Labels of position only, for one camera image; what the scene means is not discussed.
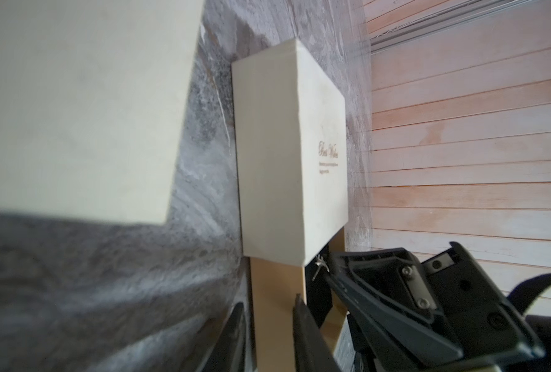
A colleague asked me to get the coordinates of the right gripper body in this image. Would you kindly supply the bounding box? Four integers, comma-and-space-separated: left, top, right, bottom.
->
410, 242, 551, 371

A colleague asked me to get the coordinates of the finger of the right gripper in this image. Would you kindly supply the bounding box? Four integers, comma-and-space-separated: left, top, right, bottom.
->
325, 248, 464, 371

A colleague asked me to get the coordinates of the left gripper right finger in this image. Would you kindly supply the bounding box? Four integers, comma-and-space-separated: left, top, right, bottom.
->
292, 294, 341, 372

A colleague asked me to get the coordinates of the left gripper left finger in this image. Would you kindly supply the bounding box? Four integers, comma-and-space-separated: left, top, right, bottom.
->
201, 302, 247, 372

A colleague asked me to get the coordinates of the large cream jewelry box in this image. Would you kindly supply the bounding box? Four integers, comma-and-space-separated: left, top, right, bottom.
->
232, 39, 348, 371

